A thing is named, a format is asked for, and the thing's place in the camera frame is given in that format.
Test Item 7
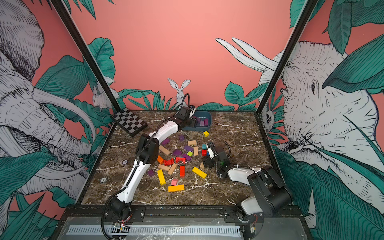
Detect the pink small brick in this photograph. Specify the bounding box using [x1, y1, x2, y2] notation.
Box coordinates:
[171, 179, 178, 187]

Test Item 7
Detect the long natural wood brick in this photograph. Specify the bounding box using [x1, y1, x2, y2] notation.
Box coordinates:
[159, 145, 170, 156]

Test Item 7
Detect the teal plastic storage bin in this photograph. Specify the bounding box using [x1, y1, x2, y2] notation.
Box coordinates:
[183, 111, 212, 132]

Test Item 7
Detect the red curved brick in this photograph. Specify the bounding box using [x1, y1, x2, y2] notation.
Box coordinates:
[164, 159, 174, 166]

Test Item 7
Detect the purple long brick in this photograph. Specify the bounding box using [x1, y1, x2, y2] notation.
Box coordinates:
[182, 154, 192, 162]
[184, 146, 194, 152]

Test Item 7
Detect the purple wedge brick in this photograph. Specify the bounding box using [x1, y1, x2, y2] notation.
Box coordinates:
[173, 150, 183, 157]

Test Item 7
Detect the natural wood front plank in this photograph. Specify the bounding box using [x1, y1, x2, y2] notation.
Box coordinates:
[158, 164, 171, 172]

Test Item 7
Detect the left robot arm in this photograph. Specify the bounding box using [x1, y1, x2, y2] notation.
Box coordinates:
[102, 105, 196, 222]

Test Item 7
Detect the black frame post left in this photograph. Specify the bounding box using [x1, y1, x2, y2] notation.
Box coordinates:
[49, 0, 122, 112]

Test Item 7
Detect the natural wood arch brick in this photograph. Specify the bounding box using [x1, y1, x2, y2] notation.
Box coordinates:
[188, 140, 197, 146]

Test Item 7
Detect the natural wood plank brick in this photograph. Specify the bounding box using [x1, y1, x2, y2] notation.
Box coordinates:
[193, 146, 199, 156]

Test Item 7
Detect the red arch brick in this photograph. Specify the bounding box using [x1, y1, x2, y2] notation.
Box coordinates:
[174, 157, 186, 164]

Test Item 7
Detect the purple long brick lower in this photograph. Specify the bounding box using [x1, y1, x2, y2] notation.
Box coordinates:
[182, 154, 192, 162]

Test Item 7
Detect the black frame post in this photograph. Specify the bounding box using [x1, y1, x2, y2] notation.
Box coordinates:
[49, 0, 122, 112]
[255, 0, 319, 115]

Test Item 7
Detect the red rectangular brick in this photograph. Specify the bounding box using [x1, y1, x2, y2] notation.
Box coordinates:
[180, 166, 185, 178]

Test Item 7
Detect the orange long flat brick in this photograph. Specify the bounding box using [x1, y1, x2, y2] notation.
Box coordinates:
[168, 185, 185, 193]

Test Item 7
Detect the yellow tilted long brick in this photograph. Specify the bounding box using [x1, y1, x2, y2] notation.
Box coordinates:
[192, 167, 207, 179]

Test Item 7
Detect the black frame post right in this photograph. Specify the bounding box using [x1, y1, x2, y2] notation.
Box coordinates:
[255, 0, 319, 115]

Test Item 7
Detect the purple front cube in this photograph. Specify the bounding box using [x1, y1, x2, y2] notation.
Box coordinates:
[148, 170, 155, 177]

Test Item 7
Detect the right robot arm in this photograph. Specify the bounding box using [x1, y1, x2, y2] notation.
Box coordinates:
[203, 142, 294, 223]

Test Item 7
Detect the black white chessboard box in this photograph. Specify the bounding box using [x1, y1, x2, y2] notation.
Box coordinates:
[112, 108, 148, 137]

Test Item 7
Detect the orange rectangular brick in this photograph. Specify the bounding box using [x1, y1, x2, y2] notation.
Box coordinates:
[157, 156, 165, 165]

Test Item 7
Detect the purple rectangular brick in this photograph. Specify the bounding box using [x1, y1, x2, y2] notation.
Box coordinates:
[161, 139, 170, 146]

